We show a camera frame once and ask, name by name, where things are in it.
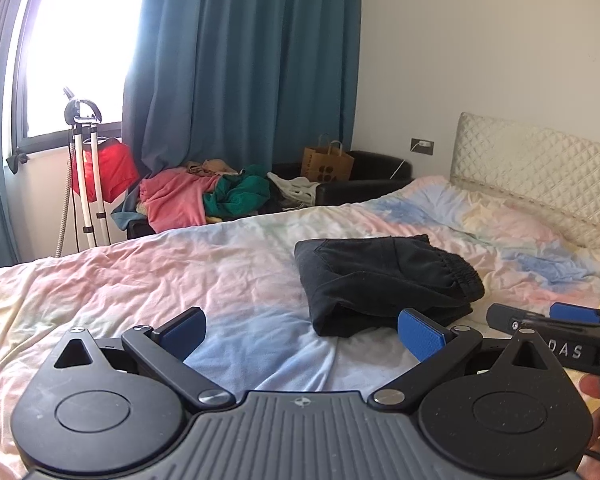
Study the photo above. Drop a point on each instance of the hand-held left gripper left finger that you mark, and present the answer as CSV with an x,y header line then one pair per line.
x,y
182,334

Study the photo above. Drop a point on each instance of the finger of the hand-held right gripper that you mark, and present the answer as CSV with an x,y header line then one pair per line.
x,y
505,316
575,311

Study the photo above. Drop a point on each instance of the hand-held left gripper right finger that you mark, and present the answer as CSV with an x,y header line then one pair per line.
x,y
424,335

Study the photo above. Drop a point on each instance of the black pants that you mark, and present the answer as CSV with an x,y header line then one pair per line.
x,y
380,270

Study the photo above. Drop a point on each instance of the person's right hand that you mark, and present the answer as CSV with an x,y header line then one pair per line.
x,y
590,387

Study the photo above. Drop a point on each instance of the bed with pastel sheet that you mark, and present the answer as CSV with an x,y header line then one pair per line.
x,y
180,260

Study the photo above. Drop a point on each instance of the grey blue cloth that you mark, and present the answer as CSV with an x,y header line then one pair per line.
x,y
125,217

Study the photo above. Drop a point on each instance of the pink cloth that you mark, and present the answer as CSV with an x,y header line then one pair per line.
x,y
175,200

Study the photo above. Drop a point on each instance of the quilted cream headboard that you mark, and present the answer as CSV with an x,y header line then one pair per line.
x,y
540,170

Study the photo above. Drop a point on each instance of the green cloth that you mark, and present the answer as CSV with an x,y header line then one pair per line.
x,y
240,195

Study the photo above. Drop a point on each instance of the beige cloth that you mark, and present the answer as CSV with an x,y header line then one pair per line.
x,y
215,166

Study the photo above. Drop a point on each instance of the black armchair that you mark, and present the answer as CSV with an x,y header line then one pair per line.
x,y
370,170

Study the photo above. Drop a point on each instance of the red cloth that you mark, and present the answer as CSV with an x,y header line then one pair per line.
x,y
115,170

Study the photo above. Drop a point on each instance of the garment steamer stand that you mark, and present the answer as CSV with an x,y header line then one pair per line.
x,y
83,185

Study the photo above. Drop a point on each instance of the white cloth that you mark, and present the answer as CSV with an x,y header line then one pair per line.
x,y
295,190

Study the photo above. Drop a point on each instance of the brown paper bag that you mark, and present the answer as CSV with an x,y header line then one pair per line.
x,y
330,165

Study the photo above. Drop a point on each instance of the dark curtain tieback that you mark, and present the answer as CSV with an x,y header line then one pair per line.
x,y
16,162

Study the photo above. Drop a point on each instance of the dark framed window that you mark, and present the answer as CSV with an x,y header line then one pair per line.
x,y
80,35

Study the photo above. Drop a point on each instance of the silver wall socket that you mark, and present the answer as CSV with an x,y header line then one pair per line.
x,y
422,146

